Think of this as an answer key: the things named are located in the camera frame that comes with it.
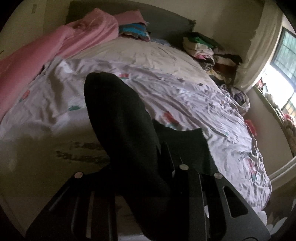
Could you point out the beige bed sheet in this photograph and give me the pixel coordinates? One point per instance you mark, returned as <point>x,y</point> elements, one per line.
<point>150,55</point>

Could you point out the window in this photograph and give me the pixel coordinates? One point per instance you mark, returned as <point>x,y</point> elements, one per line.
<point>277,83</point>

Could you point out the pink pillow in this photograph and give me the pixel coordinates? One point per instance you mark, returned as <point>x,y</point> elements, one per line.
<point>130,17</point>

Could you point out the bag of clothes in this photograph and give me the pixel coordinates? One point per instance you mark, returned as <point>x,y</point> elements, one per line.
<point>239,98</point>

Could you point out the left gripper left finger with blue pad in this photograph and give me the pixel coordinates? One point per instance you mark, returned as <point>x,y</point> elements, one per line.
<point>82,209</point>

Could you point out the cream wardrobe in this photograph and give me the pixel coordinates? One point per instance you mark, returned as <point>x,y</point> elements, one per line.
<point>25,25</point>

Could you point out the cream curtain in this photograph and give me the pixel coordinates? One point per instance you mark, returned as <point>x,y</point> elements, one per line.
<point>262,47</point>

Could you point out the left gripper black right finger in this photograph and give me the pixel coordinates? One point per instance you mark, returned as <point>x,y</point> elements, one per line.
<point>210,208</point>

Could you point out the red plastic basin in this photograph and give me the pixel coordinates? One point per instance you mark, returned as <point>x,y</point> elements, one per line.
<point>251,127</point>

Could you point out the lilac strawberry print duvet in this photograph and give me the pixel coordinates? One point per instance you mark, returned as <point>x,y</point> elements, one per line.
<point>47,136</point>

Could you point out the dark grey headboard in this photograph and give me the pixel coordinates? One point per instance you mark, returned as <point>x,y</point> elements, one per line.
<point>162,24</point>

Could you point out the black long-sleeve sweatshirt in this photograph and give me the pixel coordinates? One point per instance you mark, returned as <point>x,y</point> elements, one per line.
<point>143,153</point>

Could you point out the pink quilt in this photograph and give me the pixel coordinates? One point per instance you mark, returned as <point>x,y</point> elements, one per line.
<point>21,67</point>

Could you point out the folded colourful striped clothes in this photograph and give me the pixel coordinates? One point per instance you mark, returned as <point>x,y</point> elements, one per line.
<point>135,31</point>

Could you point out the pile of folded clothes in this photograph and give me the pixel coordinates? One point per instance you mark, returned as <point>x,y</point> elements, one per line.
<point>218,61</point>

